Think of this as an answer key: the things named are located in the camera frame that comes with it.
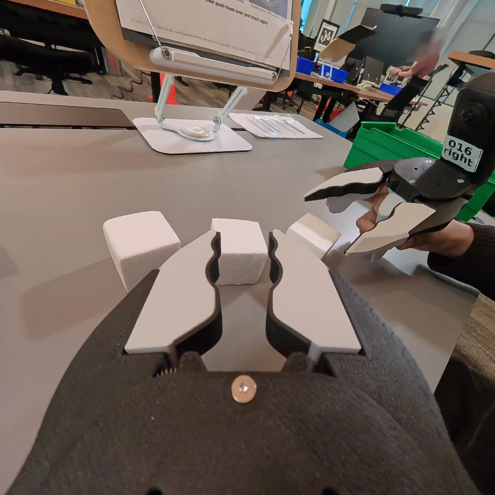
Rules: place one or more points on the laminated paper sheet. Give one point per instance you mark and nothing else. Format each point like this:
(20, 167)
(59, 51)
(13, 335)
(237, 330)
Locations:
(270, 125)

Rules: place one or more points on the grey desk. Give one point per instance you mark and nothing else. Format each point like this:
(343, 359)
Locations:
(77, 181)

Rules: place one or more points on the black monitor panel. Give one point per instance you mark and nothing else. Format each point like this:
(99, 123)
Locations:
(386, 38)

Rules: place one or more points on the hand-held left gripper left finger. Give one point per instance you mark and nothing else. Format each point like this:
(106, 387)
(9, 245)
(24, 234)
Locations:
(174, 305)

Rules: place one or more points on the person's right forearm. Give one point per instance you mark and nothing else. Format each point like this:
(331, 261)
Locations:
(475, 267)

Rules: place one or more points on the black office chair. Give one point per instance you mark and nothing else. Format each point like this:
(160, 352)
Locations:
(46, 58)

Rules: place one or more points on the marker tag sign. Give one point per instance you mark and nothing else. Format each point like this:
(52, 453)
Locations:
(326, 35)

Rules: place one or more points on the small blue plastic bin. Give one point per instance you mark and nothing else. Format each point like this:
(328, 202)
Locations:
(334, 73)
(305, 65)

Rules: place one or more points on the wooden desk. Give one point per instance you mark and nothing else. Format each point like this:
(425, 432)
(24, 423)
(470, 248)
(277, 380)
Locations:
(348, 89)

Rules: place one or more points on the white panel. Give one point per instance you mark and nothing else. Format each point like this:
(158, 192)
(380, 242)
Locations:
(346, 118)

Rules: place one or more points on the person's right hand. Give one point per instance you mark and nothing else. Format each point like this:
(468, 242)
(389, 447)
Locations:
(437, 236)

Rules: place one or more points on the green plastic bin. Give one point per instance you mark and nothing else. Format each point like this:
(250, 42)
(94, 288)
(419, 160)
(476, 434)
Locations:
(375, 147)

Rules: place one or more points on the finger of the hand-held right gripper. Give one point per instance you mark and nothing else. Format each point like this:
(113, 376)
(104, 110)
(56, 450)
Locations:
(398, 224)
(348, 180)

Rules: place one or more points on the orange traffic cone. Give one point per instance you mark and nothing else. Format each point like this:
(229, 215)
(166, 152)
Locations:
(172, 92)

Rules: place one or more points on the person's lap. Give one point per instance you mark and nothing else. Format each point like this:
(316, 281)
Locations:
(471, 425)

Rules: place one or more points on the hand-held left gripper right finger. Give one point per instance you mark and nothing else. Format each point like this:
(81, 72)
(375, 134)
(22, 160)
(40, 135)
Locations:
(313, 305)

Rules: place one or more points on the white foam cube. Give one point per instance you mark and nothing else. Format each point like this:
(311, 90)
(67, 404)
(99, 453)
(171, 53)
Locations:
(313, 232)
(135, 239)
(239, 247)

